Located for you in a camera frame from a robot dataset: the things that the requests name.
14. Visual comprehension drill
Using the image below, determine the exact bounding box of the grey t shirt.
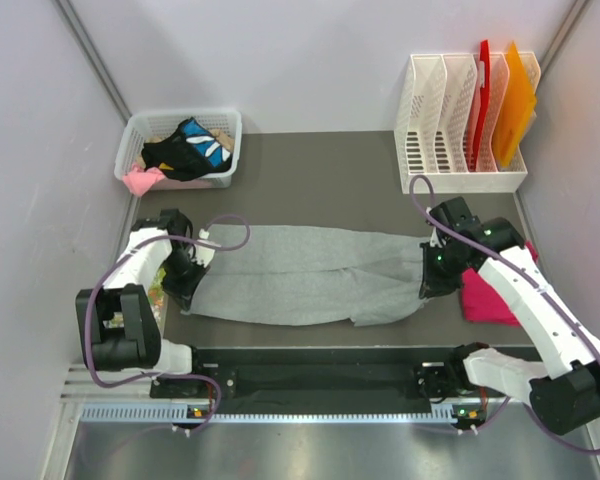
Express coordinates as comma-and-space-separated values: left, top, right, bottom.
185, 226, 425, 327

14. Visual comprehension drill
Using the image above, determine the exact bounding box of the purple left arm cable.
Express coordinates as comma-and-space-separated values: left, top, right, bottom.
83, 214, 252, 435

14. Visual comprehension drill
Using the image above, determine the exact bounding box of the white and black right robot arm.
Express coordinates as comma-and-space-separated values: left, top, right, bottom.
419, 197, 600, 435

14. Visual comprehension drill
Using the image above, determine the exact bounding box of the white file organiser rack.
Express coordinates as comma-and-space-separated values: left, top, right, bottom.
393, 53, 527, 194

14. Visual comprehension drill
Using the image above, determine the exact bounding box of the folded magenta t shirt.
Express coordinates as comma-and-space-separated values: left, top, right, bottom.
460, 269, 520, 327

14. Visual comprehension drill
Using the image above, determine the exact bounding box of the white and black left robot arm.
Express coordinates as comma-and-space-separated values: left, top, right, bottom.
75, 209, 214, 397

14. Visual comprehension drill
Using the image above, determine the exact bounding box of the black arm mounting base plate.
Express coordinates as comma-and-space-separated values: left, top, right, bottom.
148, 347, 511, 416

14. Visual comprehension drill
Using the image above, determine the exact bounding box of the white plastic laundry basket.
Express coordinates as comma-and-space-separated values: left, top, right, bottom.
114, 107, 243, 190

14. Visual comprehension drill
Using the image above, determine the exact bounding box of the red plastic folder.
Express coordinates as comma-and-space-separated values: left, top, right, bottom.
466, 39, 491, 172

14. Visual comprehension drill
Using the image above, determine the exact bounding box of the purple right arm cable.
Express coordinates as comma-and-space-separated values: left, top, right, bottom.
408, 174, 600, 455

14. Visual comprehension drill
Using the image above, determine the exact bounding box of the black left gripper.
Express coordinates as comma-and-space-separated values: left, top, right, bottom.
160, 249, 210, 312

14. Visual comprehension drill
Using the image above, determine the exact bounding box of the orange plastic folder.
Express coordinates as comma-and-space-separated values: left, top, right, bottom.
491, 41, 541, 170

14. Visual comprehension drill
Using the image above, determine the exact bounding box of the aluminium frame rail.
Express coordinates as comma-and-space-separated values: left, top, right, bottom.
59, 364, 600, 426

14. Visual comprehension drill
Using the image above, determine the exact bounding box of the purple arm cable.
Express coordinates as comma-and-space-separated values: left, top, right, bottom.
408, 174, 600, 455
83, 214, 252, 435

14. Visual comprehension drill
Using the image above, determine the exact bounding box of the light pink t shirt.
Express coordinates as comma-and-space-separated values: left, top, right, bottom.
122, 165, 166, 197

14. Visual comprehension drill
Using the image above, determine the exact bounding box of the green children's book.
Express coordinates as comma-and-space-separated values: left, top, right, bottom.
147, 268, 168, 334

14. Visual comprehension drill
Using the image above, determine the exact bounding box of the black and blue t shirt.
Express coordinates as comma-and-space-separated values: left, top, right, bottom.
141, 117, 233, 182

